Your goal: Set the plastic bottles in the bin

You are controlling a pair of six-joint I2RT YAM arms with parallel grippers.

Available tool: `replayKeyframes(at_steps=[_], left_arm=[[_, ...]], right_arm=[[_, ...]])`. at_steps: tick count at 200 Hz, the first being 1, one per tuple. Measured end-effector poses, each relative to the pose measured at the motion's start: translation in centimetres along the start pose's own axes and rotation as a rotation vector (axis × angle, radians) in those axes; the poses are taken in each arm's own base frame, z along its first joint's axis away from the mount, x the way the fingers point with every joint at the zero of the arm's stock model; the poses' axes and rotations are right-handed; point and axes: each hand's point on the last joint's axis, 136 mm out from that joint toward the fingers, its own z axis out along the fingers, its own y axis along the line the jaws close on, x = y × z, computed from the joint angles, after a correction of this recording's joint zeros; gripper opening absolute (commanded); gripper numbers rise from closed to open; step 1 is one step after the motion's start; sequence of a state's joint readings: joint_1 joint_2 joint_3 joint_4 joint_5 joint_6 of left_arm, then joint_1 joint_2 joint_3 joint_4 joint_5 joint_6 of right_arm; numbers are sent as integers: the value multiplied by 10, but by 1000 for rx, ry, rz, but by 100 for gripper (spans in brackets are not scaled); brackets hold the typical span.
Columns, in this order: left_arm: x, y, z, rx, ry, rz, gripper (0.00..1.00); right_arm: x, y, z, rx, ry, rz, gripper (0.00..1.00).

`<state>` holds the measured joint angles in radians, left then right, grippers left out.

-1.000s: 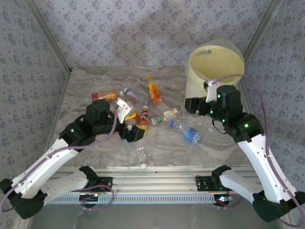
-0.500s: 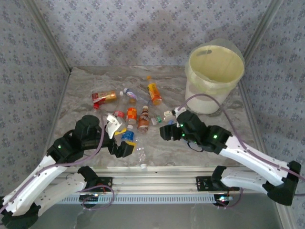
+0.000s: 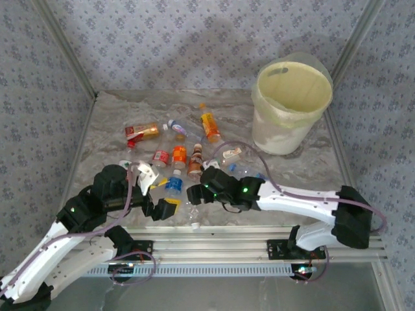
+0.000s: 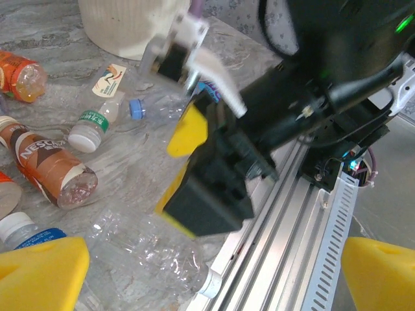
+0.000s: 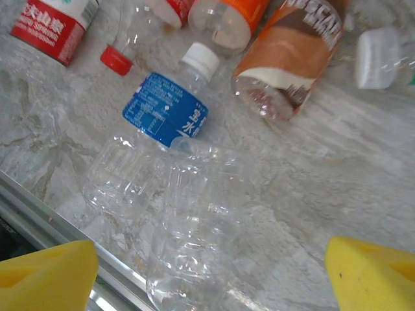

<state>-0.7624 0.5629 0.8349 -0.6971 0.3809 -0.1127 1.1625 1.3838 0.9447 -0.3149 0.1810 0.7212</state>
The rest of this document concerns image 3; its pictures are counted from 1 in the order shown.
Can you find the orange label bottle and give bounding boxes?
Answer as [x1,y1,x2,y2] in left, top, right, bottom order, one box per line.
[171,133,189,170]

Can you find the aluminium frame post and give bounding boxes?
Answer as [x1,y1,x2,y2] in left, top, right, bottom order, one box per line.
[32,0,99,99]
[330,0,386,82]

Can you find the blue label water bottle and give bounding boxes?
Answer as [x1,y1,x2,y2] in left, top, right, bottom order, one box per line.
[164,168,185,197]

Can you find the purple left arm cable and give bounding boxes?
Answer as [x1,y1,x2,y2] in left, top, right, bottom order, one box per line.
[0,163,157,286]

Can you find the blue cap blue label bottle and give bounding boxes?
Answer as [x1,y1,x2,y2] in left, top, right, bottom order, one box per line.
[228,163,268,182]

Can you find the crushed bottle red cap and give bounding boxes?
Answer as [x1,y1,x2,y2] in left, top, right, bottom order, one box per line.
[126,134,145,150]

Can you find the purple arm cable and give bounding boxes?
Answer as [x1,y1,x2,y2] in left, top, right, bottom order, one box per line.
[207,141,388,286]
[0,163,157,286]

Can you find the white plastic bin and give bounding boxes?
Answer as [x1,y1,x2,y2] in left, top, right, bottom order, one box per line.
[251,60,334,156]

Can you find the red gold label bottle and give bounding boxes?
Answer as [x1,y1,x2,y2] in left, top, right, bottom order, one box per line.
[124,122,161,141]

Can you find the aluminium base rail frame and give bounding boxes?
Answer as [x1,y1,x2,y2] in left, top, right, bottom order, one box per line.
[80,225,389,264]

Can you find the purple blue label clear bottle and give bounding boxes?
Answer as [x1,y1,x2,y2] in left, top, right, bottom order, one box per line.
[167,119,208,143]

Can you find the small black controller board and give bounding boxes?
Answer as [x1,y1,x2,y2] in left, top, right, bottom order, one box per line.
[290,264,318,282]
[108,262,136,282]

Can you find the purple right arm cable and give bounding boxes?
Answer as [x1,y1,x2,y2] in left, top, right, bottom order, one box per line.
[207,141,388,286]

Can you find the brown tea bottle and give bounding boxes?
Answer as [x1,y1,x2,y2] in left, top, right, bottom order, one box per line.
[187,143,205,181]

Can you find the orange juice bottle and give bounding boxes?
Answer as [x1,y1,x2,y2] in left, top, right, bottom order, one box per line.
[198,102,223,144]

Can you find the grey slotted cable duct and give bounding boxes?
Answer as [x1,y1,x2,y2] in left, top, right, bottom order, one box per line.
[89,262,320,279]

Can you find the crushed clear bottle white cap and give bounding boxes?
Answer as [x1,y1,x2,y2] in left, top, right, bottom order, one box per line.
[184,200,204,230]

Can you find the small white label clear bottle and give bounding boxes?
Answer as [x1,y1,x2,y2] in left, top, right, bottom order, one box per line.
[212,147,243,166]

